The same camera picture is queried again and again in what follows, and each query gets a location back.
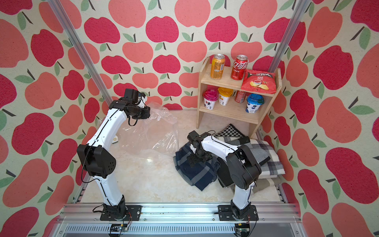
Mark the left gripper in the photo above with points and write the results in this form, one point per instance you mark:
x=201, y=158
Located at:
x=147, y=113

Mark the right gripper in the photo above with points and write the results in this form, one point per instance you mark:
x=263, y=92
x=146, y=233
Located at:
x=207, y=157

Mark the navy blue plaid scarf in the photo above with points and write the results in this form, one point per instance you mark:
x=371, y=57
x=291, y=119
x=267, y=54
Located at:
x=202, y=174

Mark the black white check scarf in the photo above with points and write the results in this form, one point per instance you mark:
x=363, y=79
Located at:
x=258, y=152

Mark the clear plastic vacuum bag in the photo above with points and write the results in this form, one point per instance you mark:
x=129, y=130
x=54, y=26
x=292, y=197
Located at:
x=159, y=132

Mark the black white houndstooth scarf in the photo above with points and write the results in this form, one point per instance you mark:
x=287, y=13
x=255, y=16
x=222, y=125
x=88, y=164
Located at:
x=230, y=131

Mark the cream grey plaid scarf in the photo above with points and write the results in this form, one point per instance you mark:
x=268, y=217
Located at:
x=274, y=167

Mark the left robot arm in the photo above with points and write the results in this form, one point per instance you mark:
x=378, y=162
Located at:
x=96, y=159

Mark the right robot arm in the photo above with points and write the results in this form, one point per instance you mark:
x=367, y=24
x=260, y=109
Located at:
x=243, y=168

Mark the red chips bag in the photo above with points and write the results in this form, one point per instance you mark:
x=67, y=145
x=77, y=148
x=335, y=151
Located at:
x=259, y=81

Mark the pink lid cup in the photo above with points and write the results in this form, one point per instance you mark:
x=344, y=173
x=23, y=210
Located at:
x=210, y=97

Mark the wooden two-tier shelf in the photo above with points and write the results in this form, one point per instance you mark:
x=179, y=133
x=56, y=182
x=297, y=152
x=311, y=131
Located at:
x=233, y=110

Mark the yellow lid cup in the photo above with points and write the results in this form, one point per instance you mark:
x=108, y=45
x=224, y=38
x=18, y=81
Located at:
x=224, y=95

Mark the red can lower shelf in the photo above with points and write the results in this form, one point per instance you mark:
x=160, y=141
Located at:
x=240, y=96

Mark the blue lid cup on shelf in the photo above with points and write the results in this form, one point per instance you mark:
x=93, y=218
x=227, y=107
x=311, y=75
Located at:
x=254, y=101

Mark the orange drink can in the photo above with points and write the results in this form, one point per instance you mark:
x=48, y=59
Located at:
x=217, y=67

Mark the red cola can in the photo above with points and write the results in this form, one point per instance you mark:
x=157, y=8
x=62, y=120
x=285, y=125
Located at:
x=239, y=67

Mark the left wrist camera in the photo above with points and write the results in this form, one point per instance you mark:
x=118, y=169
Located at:
x=142, y=98

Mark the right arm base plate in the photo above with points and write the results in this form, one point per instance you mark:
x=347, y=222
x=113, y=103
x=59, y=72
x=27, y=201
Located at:
x=232, y=213

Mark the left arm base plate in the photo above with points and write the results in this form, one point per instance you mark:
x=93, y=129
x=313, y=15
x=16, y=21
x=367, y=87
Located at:
x=122, y=212

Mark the left aluminium corner post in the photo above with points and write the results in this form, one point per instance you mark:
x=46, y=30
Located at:
x=65, y=22

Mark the aluminium corner post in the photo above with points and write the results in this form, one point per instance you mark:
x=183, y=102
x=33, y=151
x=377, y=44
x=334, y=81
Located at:
x=297, y=16
x=65, y=22

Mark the aluminium front rail frame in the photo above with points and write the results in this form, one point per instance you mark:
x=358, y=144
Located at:
x=178, y=219

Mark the right aluminium corner post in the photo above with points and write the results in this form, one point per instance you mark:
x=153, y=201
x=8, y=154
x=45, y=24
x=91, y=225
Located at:
x=297, y=16

